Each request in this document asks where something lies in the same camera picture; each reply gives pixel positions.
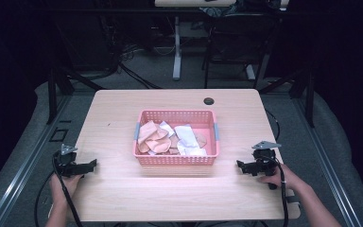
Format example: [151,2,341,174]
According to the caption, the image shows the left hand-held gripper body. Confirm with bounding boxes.
[52,143,87,178]

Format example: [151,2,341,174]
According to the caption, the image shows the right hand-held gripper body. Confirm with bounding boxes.
[247,140,283,191]

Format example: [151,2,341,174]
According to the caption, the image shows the person's left hand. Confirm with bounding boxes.
[49,172,85,205]

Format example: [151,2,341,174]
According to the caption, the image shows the person's right hand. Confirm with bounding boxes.
[257,163,303,194]

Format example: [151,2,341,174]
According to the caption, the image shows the tan cloth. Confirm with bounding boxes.
[194,131,208,148]

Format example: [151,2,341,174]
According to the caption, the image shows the pink plastic basket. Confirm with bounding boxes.
[132,109,221,167]

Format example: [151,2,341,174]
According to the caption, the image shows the large white cloth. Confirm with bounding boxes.
[173,124,208,157]

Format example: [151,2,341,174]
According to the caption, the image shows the peach cloth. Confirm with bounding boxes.
[136,120,172,155]

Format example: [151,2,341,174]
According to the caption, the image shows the black metal stand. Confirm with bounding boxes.
[45,64,103,125]
[259,67,317,129]

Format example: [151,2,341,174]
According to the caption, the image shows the small pale cloth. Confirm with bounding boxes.
[158,120,176,139]

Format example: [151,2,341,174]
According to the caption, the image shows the short white desk foot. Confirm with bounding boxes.
[245,63,257,81]

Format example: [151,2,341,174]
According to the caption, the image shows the white desk leg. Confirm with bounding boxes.
[172,15,182,81]

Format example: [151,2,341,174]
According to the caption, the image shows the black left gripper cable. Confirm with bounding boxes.
[33,153,84,227]

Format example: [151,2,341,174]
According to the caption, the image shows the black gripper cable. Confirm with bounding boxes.
[258,153,290,227]
[33,153,84,227]

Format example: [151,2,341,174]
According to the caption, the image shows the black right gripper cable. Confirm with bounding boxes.
[258,153,290,227]

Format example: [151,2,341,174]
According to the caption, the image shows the thin black cable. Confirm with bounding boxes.
[264,108,282,142]

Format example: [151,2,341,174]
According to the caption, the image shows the aluminium floor rail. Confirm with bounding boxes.
[291,97,363,227]
[0,94,72,227]

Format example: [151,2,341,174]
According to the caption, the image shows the black floor cable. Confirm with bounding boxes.
[116,61,163,90]

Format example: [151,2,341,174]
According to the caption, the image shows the black chair frame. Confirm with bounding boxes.
[201,12,282,90]

